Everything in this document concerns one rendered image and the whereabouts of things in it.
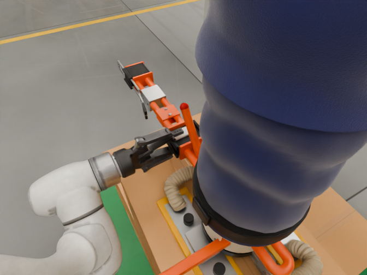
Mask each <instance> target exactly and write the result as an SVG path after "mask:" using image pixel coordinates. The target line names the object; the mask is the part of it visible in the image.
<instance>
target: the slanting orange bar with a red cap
mask: <svg viewBox="0 0 367 275"><path fill-rule="evenodd" d="M180 110H181V112H182V116H183V119H184V121H185V125H186V128H187V131H188V134H189V137H190V140H191V143H192V146H193V149H194V152H195V155H196V157H197V158H198V156H199V150H200V141H199V138H198V135H197V131H196V128H195V126H194V122H193V119H192V116H191V112H190V109H189V106H188V104H187V103H182V104H181V105H180Z"/></svg>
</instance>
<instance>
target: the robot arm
mask: <svg viewBox="0 0 367 275"><path fill-rule="evenodd" d="M186 136H189V134H188V131H187V128H186V127H183V128H179V129H177V130H174V131H170V130H169V129H168V128H164V129H161V130H158V131H155V132H153V133H150V134H147V135H144V136H137V137H135V138H134V139H135V145H134V146H132V147H131V148H130V149H125V148H122V149H120V150H118V151H115V152H113V154H112V155H111V154H110V153H109V152H105V153H103V154H100V155H98V156H96V157H92V158H90V159H89V160H84V161H81V162H73V163H70V164H67V165H65V166H62V167H60V168H58V169H56V170H54V171H52V172H50V173H48V174H46V175H45V176H43V177H41V178H40V179H38V180H36V181H35V182H34V183H33V184H32V185H31V186H30V188H29V190H28V200H29V203H30V206H31V208H32V210H33V212H34V214H36V215H37V216H42V217H52V216H55V215H58V217H59V219H60V220H61V222H62V224H63V226H64V229H65V232H64V233H63V235H62V237H61V238H60V239H59V241H58V243H57V248H56V251H57V252H56V253H55V254H53V255H52V256H50V257H48V258H43V259H35V258H25V257H20V256H12V255H3V254H0V275H115V274H116V273H117V272H118V270H119V268H120V266H121V263H122V249H121V243H120V240H119V237H118V234H117V231H116V229H115V226H114V223H113V221H112V220H111V218H110V216H109V214H108V213H107V211H106V209H105V207H104V205H103V203H102V199H101V196H100V192H102V191H104V190H107V189H108V188H110V187H113V186H115V185H117V184H119V183H121V177H123V178H126V177H128V176H130V175H133V174H135V170H136V169H140V168H141V169H142V170H143V172H147V171H148V170H150V169H151V168H153V167H155V166H157V165H159V164H161V163H163V162H165V161H167V160H169V159H171V158H173V152H172V151H171V149H170V148H169V146H167V147H163V148H159V147H161V146H163V145H165V144H166V143H168V142H170V141H171V140H174V141H177V140H179V139H182V138H184V137H186ZM158 148H159V149H158Z"/></svg>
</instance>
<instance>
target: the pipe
mask: <svg viewBox="0 0 367 275"><path fill-rule="evenodd" d="M185 237H186V238H187V240H188V242H189V244H190V246H191V247H192V249H193V251H194V252H196V251H198V250H200V249H201V248H203V247H205V246H206V245H208V244H209V241H208V240H207V239H206V237H205V235H204V232H203V229H202V225H201V224H200V225H198V226H197V227H195V228H194V229H192V230H190V231H188V232H187V233H185ZM264 248H265V246H264ZM265 249H266V248H265ZM266 251H267V249H266ZM267 252H268V251H267ZM219 253H220V252H218V253H217V254H219ZM268 253H269V252H268ZM217 254H215V255H217ZM215 255H214V256H215ZM269 255H270V256H271V257H272V259H273V260H274V261H275V262H276V264H277V265H280V264H279V263H277V260H276V259H275V257H274V256H273V255H272V253H269ZM214 256H212V257H210V258H209V259H207V260H205V261H204V262H202V263H201V264H203V263H205V262H206V261H208V260H210V259H211V258H213V257H214ZM249 257H250V258H251V260H252V261H253V263H254V264H255V266H256V267H257V268H258V270H259V271H260V273H261V274H262V275H272V274H271V273H270V272H269V271H268V270H267V269H266V267H265V266H264V265H263V263H262V262H261V260H260V259H259V257H258V256H257V254H256V253H255V252H254V251H252V255H250V256H249Z"/></svg>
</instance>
